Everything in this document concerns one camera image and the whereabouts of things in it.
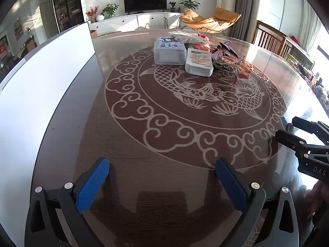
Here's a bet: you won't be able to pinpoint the black hair clips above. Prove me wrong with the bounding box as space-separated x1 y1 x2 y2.
210 41 246 74

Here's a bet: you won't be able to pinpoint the wooden dining chair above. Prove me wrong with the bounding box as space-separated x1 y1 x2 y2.
282 37 316 70
253 20 288 55

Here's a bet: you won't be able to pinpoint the dark glass display cabinet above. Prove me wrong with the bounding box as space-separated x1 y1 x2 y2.
51 0 85 33

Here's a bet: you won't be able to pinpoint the grey curtain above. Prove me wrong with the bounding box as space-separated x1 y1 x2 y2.
231 0 258 42

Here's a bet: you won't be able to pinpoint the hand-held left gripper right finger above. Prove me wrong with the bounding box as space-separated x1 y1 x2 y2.
215 157 300 247

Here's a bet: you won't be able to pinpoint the framed wall picture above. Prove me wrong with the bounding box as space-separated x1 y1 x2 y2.
13 17 22 41

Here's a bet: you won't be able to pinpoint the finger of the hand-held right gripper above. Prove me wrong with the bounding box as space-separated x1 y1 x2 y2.
292 116 329 145
275 129 309 151

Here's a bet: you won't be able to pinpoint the red flower plant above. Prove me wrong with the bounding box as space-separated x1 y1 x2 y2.
86 6 100 22

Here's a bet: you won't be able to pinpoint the clear plastic cartoon box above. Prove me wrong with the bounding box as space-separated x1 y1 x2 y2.
153 36 188 66

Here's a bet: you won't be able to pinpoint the black television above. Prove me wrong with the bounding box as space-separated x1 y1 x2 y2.
123 0 168 14

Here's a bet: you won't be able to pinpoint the person's right hand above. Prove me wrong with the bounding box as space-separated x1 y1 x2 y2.
307 179 329 214

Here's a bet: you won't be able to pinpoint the clear plastic bag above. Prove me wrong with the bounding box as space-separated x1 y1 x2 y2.
169 30 209 45

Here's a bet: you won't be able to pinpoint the white television cabinet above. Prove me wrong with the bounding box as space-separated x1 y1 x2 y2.
87 11 184 35

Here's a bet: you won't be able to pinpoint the orange lounge chair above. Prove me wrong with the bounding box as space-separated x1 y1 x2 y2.
180 7 242 35

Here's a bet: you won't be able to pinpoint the white plastic tub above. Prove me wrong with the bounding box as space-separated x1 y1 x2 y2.
185 47 214 77

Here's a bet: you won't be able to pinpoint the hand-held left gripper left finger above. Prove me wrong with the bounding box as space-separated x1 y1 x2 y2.
24 157 110 247

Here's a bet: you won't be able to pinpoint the white door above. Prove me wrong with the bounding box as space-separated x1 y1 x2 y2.
39 1 58 40

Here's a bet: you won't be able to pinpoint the red packet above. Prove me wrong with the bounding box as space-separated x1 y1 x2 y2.
191 33 210 51

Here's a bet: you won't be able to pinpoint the large leafy potted plant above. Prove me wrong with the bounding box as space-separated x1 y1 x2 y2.
179 0 200 12

